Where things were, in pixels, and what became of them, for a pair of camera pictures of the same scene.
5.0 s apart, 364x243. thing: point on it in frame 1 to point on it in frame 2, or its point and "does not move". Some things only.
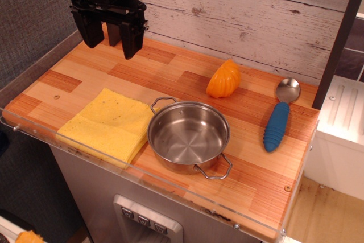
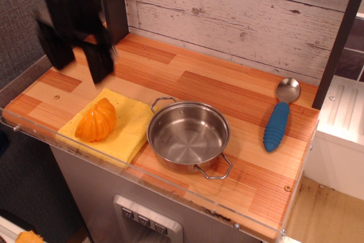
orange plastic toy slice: [225, 80] to [98, 121]
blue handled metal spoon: [288, 91] does not move
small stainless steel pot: [186, 136] does not move
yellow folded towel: [111, 127] does not move
